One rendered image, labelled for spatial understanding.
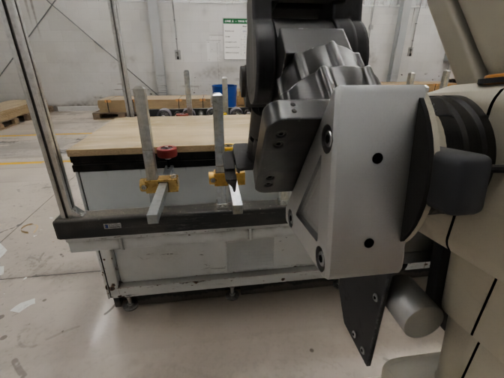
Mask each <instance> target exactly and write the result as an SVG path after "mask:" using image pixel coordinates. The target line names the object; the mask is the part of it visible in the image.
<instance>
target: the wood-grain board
mask: <svg viewBox="0 0 504 378"><path fill-rule="evenodd" d="M150 120H151V130H152V136H153V141H154V152H155V154H157V148H158V147H160V146H176V147H177V152H214V151H215V137H214V122H213V115H186V116H154V117H150ZM250 120H251V114H247V115H223V128H224V143H248V135H249V127H250ZM66 152H67V156H68V157H79V156H99V155H137V154H142V153H143V150H142V145H141V140H140V131H139V126H138V121H137V117H123V118H114V119H113V120H112V121H110V122H109V123H107V124H105V125H104V126H103V127H101V128H99V129H98V130H96V131H95V132H94V133H92V134H90V135H89V136H87V137H86V138H84V139H82V140H81V141H79V142H78V143H77V144H75V145H73V146H72V147H70V148H69V149H68V150H66Z"/></svg>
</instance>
